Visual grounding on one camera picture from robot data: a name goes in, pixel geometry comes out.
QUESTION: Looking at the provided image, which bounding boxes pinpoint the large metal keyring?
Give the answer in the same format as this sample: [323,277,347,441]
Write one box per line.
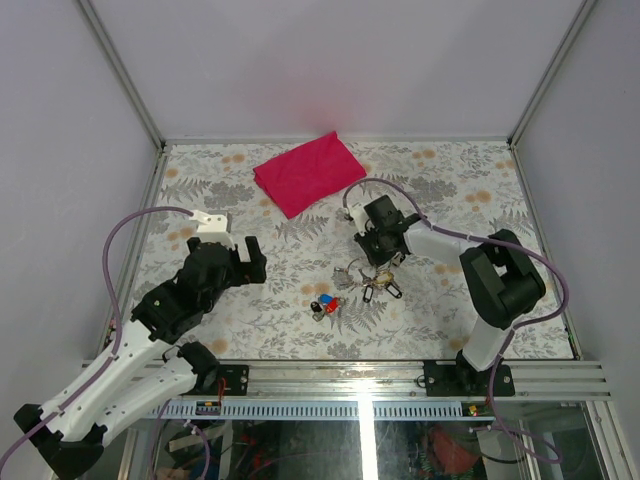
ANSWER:
[332,256,378,291]

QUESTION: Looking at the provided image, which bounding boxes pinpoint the yellow key tag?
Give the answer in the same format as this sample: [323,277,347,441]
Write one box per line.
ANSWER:
[373,270,394,289]

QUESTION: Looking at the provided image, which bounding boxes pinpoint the black key tag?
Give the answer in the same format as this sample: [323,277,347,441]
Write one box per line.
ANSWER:
[385,281,403,299]
[362,284,374,303]

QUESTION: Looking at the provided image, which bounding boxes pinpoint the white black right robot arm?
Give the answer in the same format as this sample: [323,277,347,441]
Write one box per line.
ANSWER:
[346,195,546,395]

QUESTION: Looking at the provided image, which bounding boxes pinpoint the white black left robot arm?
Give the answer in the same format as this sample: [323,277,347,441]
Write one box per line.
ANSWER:
[14,236,267,479]

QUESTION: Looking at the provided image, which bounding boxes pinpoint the floral table mat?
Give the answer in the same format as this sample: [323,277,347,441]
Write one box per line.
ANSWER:
[132,138,538,360]

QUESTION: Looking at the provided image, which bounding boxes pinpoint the folded pink cloth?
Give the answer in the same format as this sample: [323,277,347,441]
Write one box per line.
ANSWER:
[253,132,367,219]

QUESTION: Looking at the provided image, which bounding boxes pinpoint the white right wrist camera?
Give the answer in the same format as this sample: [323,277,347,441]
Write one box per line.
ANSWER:
[345,203,369,225]

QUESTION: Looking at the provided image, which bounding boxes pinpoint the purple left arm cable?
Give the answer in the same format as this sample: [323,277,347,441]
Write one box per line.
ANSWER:
[0,205,199,461]

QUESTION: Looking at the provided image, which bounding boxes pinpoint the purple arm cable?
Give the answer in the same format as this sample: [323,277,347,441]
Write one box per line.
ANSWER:
[0,205,199,461]
[342,178,574,464]

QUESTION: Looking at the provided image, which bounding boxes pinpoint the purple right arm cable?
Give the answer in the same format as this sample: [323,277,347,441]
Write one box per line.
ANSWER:
[342,178,574,464]

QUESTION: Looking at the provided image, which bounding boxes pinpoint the aluminium front rail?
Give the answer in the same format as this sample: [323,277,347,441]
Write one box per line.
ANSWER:
[82,358,614,419]

